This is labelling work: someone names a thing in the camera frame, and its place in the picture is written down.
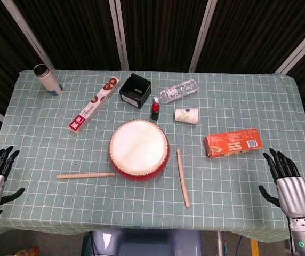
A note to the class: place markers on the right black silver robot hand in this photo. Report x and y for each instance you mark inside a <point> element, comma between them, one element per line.
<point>295,194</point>

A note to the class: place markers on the wooden drumstick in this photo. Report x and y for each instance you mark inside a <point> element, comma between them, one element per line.
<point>182,177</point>
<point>86,175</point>

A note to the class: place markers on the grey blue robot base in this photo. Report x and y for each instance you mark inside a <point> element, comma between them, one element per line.
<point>147,244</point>

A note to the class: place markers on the red drum with white skin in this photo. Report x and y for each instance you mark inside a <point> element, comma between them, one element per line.
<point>138,148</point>

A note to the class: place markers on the green checked tablecloth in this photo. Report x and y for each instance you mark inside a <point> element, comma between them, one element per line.
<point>221,186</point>

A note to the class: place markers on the orange cardboard snack box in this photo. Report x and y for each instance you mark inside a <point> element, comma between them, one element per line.
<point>233,142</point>

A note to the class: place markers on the steel and white thermos bottle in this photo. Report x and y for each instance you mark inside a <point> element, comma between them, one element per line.
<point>48,81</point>

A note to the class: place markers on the white paper cup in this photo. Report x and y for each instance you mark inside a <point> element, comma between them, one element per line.
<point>187,116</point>

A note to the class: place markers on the long white baking paper box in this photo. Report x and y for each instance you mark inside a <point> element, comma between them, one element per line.
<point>95,102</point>

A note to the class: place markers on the clear plastic water bottle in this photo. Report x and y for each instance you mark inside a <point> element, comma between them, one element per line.
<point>179,90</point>

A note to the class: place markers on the small red capped bottle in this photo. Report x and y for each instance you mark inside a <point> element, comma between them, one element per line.
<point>155,109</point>

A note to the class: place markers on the open black cardboard box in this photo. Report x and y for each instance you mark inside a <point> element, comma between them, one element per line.
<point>131,97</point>

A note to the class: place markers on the white screen frame post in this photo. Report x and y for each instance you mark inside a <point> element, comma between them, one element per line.
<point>119,34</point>
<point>300,49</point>
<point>28,34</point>
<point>201,37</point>

